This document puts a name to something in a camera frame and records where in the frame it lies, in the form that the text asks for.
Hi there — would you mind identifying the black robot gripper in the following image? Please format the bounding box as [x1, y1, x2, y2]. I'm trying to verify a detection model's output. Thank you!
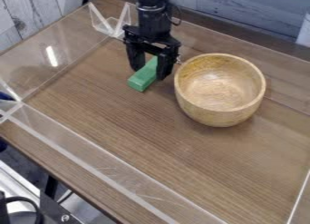
[123, 24, 181, 81]

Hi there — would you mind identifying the green rectangular block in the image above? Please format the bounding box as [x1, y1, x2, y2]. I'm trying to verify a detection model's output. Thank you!
[127, 56, 158, 92]

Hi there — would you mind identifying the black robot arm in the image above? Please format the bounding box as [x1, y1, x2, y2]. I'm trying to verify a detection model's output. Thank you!
[123, 0, 182, 80]

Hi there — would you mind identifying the light wooden bowl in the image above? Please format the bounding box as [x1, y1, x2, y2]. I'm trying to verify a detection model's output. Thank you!
[174, 53, 266, 127]

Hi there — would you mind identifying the clear acrylic corner bracket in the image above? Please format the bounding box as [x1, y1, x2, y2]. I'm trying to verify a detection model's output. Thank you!
[89, 3, 133, 39]

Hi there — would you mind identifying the clear acrylic tray wall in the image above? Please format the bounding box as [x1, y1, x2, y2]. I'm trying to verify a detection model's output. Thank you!
[0, 5, 310, 224]

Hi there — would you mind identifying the black metal table bracket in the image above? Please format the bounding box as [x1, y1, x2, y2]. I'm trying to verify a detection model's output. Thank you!
[39, 176, 83, 224]

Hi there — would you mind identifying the black cable loop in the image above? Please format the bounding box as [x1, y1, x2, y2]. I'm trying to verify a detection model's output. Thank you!
[0, 190, 46, 224]

